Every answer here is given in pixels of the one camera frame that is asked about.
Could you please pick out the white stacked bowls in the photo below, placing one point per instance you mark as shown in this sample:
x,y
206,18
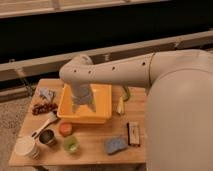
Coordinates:
x,y
26,146

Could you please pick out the blue sponge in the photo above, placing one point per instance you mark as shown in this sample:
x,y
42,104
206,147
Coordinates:
x,y
114,145

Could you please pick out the purple toy grapes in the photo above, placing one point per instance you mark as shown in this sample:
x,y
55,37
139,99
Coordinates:
x,y
43,108

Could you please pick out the orange toy fruit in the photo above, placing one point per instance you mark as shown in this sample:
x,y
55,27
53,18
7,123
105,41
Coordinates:
x,y
65,129

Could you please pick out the wooden table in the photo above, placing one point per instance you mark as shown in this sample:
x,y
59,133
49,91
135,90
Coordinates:
x,y
91,138

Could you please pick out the blue crumpled cloth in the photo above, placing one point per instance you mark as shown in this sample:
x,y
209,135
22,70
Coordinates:
x,y
46,94

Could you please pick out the brown chocolate bar box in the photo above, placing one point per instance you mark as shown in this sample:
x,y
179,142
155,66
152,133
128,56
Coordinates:
x,y
133,134

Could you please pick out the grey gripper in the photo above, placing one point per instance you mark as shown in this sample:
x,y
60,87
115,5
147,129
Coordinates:
x,y
82,95

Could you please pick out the yellow banana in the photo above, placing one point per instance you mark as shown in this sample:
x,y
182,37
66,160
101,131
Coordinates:
x,y
120,106

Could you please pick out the green plastic cup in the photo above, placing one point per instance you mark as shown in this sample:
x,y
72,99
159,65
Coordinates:
x,y
71,144

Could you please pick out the yellow plastic bin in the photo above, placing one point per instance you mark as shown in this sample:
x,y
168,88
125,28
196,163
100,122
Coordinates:
x,y
85,115

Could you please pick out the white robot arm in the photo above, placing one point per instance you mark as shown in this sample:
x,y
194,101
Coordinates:
x,y
179,110

